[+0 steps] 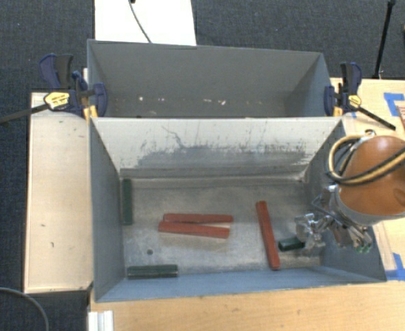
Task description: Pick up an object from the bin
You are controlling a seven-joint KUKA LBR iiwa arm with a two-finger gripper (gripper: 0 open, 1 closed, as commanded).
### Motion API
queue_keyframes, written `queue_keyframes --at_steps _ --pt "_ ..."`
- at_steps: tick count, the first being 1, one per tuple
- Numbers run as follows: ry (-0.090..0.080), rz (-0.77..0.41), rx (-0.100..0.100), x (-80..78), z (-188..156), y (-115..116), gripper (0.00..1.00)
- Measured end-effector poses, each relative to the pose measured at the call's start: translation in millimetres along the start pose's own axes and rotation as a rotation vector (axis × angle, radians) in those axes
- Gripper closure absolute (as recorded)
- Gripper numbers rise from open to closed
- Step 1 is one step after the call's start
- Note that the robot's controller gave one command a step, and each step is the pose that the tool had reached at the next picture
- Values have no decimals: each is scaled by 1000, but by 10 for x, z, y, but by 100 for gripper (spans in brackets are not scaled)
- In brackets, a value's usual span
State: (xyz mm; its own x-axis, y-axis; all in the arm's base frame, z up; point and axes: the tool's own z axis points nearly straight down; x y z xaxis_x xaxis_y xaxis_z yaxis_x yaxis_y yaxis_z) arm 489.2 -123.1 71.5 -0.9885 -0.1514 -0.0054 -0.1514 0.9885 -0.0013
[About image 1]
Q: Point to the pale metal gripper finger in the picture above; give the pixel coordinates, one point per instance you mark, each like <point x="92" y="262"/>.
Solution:
<point x="313" y="244"/>
<point x="305" y="223"/>

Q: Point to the dark green flat block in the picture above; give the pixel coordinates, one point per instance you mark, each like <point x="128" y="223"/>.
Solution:
<point x="127" y="202"/>
<point x="289" y="245"/>
<point x="152" y="271"/>

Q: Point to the red-brown flat block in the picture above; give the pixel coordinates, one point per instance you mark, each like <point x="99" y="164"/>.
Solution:
<point x="194" y="230"/>
<point x="197" y="218"/>
<point x="268" y="234"/>

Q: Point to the grey metal bin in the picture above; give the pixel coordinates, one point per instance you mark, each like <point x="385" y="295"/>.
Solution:
<point x="202" y="150"/>

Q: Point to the pale wood board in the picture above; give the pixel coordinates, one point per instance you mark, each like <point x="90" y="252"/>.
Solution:
<point x="58" y="198"/>

